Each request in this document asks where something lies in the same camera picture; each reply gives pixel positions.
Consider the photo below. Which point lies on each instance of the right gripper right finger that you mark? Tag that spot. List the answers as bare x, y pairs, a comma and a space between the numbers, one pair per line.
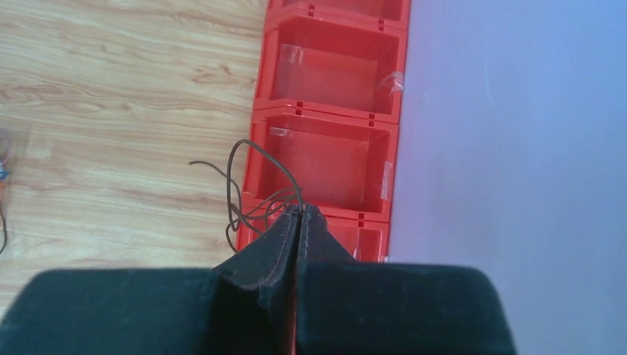
344, 306

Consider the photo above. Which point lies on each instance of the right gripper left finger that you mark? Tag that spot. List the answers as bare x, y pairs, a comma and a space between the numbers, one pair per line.
237, 307

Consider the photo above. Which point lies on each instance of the red plastic bin row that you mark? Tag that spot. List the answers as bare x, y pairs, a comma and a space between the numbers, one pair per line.
326, 118

